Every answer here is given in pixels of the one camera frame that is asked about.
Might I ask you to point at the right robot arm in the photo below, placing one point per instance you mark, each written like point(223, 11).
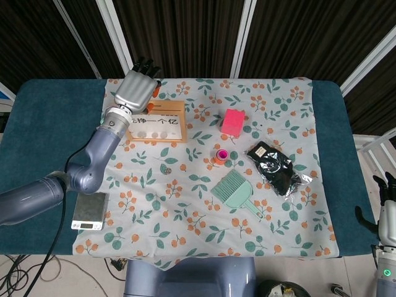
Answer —
point(385, 272)

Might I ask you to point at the black power plug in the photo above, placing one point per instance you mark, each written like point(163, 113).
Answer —
point(120, 264)

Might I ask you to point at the blue grey robot torso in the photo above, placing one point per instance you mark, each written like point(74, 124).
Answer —
point(185, 281)

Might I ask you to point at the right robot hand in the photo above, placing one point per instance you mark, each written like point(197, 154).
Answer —
point(389, 224)

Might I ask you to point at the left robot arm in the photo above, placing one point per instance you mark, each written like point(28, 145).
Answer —
point(99, 145)

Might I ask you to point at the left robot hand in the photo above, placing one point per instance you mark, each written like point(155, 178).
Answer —
point(136, 91)

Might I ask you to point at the white partition post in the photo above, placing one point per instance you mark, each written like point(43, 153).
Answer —
point(80, 43)
point(115, 37)
point(368, 66)
point(243, 37)

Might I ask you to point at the pink foam cube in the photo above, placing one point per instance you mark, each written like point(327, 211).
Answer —
point(232, 122)

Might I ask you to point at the wooden frame money box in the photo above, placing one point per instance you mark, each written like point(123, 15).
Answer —
point(167, 106)

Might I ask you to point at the black bin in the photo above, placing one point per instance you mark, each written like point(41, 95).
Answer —
point(269, 289)

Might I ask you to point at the white metal rack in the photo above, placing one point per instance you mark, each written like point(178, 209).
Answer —
point(358, 140)

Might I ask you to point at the white blue equipment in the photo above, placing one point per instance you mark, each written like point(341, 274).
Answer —
point(4, 92)

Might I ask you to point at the grey metal fitting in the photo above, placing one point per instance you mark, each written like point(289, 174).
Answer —
point(337, 290)

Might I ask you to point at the orange nested cup stack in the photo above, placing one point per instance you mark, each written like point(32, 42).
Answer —
point(221, 156)

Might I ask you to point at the silver digital scale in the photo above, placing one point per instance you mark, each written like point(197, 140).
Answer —
point(89, 207)

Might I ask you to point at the black socks in plastic bag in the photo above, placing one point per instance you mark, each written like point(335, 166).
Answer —
point(275, 167)

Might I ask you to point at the mint green brush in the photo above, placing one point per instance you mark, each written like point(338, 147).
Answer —
point(227, 184)

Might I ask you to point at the floral print tablecloth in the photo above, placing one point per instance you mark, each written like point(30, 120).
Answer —
point(278, 222)

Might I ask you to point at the teal padded table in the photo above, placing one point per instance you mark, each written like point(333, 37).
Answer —
point(46, 139)

